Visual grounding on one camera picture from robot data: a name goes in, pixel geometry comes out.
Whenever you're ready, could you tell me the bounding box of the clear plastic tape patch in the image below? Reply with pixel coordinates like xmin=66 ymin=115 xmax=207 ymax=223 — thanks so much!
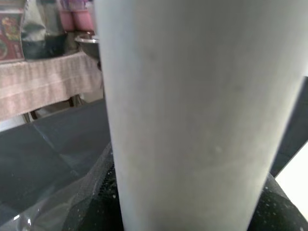
xmin=0 ymin=125 xmax=113 ymax=231

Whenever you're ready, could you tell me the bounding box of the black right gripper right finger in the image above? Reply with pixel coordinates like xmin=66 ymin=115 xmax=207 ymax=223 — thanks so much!
xmin=250 ymin=173 xmax=308 ymax=231

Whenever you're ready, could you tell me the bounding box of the white plastic table leg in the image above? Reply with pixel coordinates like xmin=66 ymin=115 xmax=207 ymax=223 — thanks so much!
xmin=93 ymin=0 xmax=308 ymax=231

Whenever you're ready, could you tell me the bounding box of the beige cloth covered table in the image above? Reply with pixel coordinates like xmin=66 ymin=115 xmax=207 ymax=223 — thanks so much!
xmin=0 ymin=51 xmax=105 ymax=125

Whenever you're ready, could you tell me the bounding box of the black table cloth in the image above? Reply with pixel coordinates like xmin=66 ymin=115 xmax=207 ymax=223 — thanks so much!
xmin=0 ymin=76 xmax=308 ymax=231

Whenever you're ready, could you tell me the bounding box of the black bag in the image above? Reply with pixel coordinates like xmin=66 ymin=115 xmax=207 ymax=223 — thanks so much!
xmin=21 ymin=0 xmax=69 ymax=60

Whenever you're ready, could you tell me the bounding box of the red brown cardboard box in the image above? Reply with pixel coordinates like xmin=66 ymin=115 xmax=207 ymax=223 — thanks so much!
xmin=0 ymin=8 xmax=26 ymax=62

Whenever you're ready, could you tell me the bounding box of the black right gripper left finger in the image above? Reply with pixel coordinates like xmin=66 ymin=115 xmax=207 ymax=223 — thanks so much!
xmin=64 ymin=141 xmax=125 ymax=231

